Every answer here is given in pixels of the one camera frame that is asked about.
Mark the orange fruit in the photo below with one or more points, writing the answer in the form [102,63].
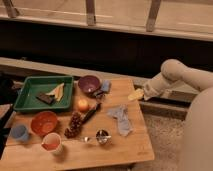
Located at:
[83,105]

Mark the blue cup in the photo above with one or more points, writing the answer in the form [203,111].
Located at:
[20,133]

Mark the metal spoon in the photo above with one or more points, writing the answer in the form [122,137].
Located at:
[95,138]

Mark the green plastic tray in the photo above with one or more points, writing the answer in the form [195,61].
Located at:
[27,100]

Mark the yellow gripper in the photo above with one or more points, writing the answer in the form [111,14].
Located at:
[136,95]

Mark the dark chocolate bar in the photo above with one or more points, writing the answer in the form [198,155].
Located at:
[45,98]

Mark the wooden table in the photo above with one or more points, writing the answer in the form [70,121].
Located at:
[134,148]

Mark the blue sponge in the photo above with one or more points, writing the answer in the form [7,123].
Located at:
[106,84]

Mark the white pink cup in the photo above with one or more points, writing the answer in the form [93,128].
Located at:
[52,143]

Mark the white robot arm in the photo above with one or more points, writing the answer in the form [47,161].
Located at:
[196,152]

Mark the small metal cup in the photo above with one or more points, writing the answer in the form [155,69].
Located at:
[102,133]

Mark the red grape bunch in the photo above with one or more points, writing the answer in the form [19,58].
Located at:
[74,127]

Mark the yellow banana piece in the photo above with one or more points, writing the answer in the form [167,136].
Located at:
[57,92]

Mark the orange colander bowl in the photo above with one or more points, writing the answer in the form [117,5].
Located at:
[44,122]

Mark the blue grey cloth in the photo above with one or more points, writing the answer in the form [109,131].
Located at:
[120,114]

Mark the purple bowl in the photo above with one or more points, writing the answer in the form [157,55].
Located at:
[89,84]

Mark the dark handled brush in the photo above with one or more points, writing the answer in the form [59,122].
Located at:
[91,112]

